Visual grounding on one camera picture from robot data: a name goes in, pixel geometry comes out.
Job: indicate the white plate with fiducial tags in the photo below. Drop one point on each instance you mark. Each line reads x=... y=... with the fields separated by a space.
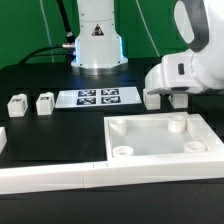
x=98 y=97

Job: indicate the white square table top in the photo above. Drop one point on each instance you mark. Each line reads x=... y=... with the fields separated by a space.
x=173 y=136

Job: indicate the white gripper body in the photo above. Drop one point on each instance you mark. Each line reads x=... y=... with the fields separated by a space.
x=185 y=72

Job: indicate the white L-shaped obstacle fence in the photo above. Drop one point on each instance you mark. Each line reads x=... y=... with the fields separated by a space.
x=201 y=160

